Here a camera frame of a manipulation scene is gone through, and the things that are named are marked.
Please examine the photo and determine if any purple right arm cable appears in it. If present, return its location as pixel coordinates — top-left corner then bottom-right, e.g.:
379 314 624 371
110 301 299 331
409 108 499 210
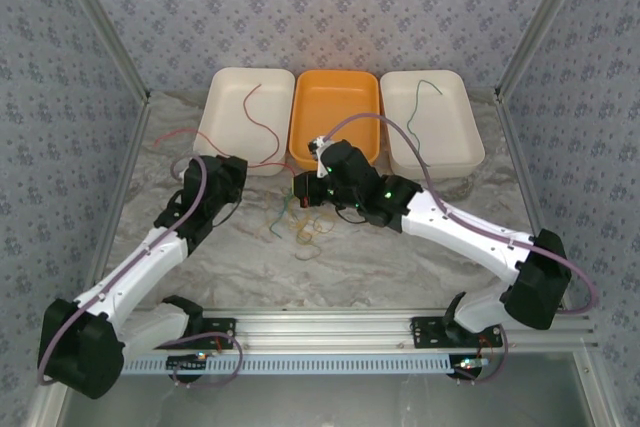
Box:
317 114 600 316

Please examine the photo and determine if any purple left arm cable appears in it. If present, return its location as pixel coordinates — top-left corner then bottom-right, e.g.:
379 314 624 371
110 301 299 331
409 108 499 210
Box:
37 155 210 386

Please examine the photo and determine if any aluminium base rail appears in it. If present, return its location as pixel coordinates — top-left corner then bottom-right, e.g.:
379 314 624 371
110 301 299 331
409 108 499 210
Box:
122 307 599 352

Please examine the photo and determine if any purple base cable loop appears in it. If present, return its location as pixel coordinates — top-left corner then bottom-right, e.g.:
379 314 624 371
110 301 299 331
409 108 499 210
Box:
159 331 246 391
472 326 511 384

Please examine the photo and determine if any thin black left gripper cable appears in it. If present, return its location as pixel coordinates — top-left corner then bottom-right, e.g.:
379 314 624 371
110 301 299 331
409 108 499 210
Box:
212 196 241 228

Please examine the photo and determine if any cream plastic tray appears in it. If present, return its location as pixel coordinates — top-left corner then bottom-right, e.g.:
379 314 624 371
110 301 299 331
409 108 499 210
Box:
379 69 486 181
192 66 296 177

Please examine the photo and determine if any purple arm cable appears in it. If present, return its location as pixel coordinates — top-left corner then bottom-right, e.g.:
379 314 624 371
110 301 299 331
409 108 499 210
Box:
317 114 600 316
37 155 210 386

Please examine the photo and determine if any aluminium corner post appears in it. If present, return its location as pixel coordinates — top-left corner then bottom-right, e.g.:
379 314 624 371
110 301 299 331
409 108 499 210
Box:
492 0 601 103
49 0 154 106

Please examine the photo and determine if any thin green wire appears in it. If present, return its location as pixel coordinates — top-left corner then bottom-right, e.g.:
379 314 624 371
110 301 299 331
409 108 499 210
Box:
407 78 445 164
268 190 301 239

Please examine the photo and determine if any orange plastic tray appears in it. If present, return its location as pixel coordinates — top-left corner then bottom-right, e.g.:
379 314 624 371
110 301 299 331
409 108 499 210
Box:
288 69 380 173

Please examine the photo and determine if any aluminium table side rail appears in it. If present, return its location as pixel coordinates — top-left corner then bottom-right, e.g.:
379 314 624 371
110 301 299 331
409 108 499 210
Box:
494 94 574 311
77 96 154 311

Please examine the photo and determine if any slotted grey cable duct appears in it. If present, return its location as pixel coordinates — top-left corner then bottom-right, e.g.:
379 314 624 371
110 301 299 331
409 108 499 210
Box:
119 354 454 377

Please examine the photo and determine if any small LED circuit board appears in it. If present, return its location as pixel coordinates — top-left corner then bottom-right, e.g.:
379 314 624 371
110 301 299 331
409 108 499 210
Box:
452 354 494 381
167 352 211 381

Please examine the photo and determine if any grey metal base panel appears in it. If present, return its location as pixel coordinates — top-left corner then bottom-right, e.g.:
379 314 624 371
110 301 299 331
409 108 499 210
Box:
27 351 616 427

